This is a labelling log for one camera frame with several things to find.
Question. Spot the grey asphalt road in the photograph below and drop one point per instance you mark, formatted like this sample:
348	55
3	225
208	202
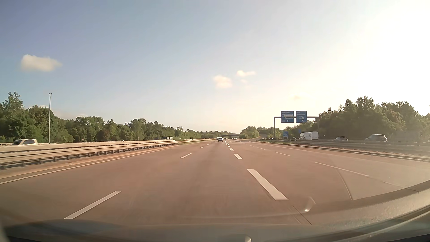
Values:
208	174

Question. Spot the row of green trees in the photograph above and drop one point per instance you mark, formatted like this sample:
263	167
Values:
100	129

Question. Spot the dark car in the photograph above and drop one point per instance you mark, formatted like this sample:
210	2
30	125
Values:
341	138
376	137

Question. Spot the grass verge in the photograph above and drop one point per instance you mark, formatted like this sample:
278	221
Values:
278	141

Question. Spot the blue overhead sign gantry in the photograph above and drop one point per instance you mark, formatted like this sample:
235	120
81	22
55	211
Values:
294	117

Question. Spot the white car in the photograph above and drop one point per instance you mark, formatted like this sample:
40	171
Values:
25	142

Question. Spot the grey metal guard rail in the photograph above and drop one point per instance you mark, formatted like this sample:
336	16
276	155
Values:
80	152

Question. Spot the small blue road sign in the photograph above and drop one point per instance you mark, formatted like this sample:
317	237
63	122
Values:
285	134

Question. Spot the wood of green trees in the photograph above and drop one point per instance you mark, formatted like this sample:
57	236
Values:
366	117

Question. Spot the white van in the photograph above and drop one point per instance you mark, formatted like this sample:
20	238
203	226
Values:
309	135

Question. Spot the car's own bonnet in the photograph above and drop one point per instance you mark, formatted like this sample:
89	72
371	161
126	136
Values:
215	233

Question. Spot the tall grey lamp post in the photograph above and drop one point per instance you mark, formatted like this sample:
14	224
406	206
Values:
49	117

